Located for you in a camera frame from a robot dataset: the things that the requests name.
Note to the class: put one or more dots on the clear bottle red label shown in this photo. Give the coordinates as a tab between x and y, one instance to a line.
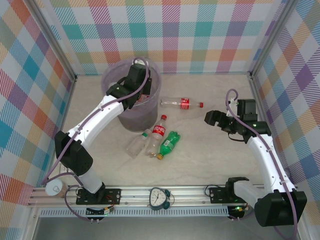
159	131
185	103

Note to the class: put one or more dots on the clear bottle green cap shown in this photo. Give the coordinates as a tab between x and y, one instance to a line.
136	147

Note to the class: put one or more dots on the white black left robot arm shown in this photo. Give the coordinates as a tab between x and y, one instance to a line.
100	120

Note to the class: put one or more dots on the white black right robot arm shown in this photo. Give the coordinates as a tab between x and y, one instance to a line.
270	162

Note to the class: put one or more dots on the purple translucent bin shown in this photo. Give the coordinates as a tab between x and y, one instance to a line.
140	120

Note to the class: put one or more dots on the green bottle yellow cap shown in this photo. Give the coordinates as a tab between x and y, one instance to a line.
168	145

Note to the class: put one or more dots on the power connector green light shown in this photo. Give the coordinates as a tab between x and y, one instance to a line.
238	208
107	211

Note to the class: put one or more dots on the green alarm clock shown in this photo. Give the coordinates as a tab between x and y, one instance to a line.
157	197

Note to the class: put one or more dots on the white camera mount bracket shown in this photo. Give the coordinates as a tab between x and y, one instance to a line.
232	105

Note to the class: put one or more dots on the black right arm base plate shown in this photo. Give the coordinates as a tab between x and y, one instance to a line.
217	195

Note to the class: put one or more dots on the aluminium frame post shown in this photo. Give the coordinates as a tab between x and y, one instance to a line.
55	42
271	37

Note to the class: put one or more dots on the aluminium mounting rail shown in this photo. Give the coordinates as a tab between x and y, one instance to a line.
135	193

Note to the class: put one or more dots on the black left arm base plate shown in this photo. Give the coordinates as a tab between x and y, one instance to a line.
112	196

